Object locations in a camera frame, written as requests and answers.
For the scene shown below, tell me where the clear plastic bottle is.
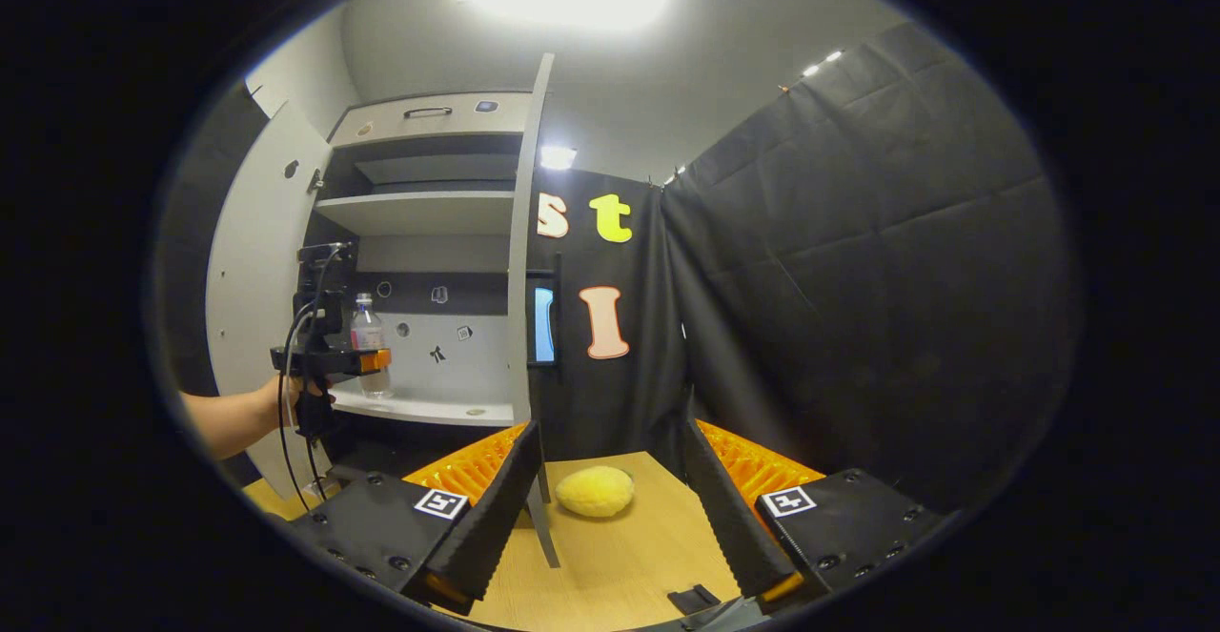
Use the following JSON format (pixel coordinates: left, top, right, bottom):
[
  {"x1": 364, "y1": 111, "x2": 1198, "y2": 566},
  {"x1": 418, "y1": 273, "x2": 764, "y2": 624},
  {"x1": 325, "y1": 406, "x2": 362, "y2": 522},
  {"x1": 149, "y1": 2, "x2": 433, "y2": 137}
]
[{"x1": 350, "y1": 293, "x2": 394, "y2": 399}]

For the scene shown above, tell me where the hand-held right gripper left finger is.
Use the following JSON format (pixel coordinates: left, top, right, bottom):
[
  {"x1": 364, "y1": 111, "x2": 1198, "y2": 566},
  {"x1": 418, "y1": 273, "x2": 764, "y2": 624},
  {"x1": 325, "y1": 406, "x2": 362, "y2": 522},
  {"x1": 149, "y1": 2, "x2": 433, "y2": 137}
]
[{"x1": 281, "y1": 420, "x2": 542, "y2": 619}]

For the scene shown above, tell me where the grey cabinet door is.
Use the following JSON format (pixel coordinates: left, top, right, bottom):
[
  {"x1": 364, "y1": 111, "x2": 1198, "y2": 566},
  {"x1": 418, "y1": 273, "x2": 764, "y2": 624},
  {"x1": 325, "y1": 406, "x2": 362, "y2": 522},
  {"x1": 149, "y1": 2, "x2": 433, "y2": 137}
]
[
  {"x1": 205, "y1": 101, "x2": 335, "y2": 499},
  {"x1": 505, "y1": 52, "x2": 563, "y2": 569}
]

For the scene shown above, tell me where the black cable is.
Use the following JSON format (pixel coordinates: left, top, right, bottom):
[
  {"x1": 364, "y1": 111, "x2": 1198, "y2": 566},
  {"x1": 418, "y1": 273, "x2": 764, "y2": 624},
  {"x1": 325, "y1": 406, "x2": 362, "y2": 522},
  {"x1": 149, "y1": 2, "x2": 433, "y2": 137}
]
[{"x1": 276, "y1": 246, "x2": 349, "y2": 514}]

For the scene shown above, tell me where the black backdrop cloth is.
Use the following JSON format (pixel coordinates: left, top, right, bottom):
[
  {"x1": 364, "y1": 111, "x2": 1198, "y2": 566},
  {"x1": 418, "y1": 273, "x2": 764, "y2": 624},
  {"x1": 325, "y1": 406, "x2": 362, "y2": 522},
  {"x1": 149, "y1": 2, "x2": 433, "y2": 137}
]
[{"x1": 152, "y1": 22, "x2": 1083, "y2": 519}]

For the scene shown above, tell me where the grey cabinet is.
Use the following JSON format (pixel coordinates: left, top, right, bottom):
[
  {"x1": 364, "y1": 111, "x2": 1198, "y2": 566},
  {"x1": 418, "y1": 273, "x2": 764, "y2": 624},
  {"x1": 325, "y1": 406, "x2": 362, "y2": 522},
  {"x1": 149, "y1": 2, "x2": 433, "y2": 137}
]
[{"x1": 310, "y1": 91, "x2": 531, "y2": 480}]

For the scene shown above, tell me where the white cabinet shelf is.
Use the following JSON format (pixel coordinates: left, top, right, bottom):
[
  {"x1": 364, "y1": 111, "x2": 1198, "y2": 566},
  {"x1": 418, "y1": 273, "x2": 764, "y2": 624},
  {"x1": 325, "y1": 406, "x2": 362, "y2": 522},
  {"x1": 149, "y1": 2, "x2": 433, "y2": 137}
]
[
  {"x1": 329, "y1": 386, "x2": 516, "y2": 427},
  {"x1": 315, "y1": 191, "x2": 516, "y2": 236}
]

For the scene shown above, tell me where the yellow plush toy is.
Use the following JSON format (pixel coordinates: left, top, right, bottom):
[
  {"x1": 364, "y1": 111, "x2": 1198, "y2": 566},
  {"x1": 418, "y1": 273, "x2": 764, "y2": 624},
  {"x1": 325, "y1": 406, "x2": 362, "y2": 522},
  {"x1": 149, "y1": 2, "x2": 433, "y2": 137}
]
[{"x1": 556, "y1": 465, "x2": 637, "y2": 519}]

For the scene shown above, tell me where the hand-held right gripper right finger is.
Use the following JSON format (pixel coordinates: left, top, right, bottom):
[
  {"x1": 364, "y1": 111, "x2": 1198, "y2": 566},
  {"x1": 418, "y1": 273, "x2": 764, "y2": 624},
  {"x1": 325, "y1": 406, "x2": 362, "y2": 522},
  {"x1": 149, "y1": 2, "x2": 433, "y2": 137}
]
[{"x1": 684, "y1": 417, "x2": 945, "y2": 614}]

